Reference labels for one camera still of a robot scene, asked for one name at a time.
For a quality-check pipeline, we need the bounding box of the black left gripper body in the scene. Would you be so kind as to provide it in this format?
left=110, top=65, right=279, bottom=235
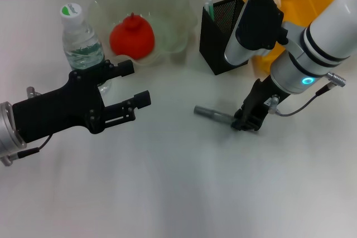
left=12, top=68, right=106, bottom=143

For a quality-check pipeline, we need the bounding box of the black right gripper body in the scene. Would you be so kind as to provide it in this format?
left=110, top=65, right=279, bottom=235
left=240, top=74, right=288, bottom=122

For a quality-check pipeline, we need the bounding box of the orange fruit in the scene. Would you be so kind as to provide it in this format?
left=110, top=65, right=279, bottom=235
left=109, top=12, right=156, bottom=61

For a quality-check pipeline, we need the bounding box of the grey marker pen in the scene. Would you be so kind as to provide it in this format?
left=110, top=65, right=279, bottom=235
left=194, top=105, right=238, bottom=124

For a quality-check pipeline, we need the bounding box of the clear water bottle green label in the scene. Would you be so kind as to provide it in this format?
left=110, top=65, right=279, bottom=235
left=59, top=2, right=113, bottom=94

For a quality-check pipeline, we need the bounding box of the green utility knife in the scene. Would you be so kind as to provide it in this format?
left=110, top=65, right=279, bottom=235
left=203, top=0, right=216, bottom=23

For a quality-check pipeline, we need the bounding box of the black mesh pen holder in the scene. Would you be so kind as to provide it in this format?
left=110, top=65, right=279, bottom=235
left=199, top=0, right=249, bottom=76

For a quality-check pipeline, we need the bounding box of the translucent green fruit bowl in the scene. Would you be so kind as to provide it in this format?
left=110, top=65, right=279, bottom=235
left=88, top=0, right=199, bottom=69

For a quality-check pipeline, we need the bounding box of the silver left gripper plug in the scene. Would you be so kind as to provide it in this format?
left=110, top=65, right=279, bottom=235
left=26, top=86, right=43, bottom=99

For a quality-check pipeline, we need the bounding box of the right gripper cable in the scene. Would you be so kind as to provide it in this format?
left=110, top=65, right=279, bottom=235
left=263, top=71, right=347, bottom=118

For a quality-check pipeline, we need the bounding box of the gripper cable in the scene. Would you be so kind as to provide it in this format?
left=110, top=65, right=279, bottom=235
left=0, top=134, right=54, bottom=167
left=263, top=71, right=347, bottom=118

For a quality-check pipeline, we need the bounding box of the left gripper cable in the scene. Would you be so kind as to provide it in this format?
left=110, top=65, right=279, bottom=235
left=0, top=134, right=54, bottom=167

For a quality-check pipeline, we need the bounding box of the grey right wrist camera housing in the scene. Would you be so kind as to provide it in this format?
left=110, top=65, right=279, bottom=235
left=224, top=0, right=288, bottom=66

